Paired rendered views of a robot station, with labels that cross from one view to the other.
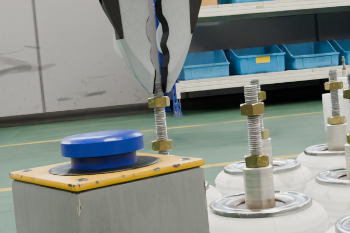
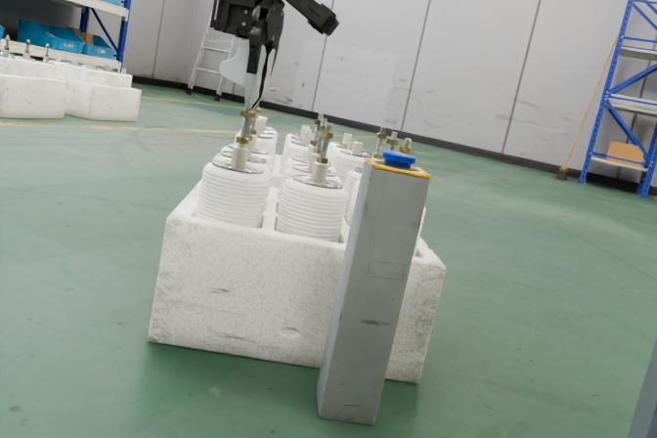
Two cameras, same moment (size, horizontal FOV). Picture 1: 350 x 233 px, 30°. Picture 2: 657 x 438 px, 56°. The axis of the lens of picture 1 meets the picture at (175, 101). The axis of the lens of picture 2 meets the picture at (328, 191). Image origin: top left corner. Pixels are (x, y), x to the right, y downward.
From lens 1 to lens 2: 0.70 m
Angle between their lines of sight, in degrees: 59
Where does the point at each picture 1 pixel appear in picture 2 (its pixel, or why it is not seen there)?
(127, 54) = (253, 84)
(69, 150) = (404, 159)
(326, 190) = not seen: hidden behind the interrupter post
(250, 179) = (323, 169)
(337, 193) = not seen: hidden behind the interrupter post
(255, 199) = (322, 180)
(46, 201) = (406, 179)
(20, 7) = not seen: outside the picture
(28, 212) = (385, 183)
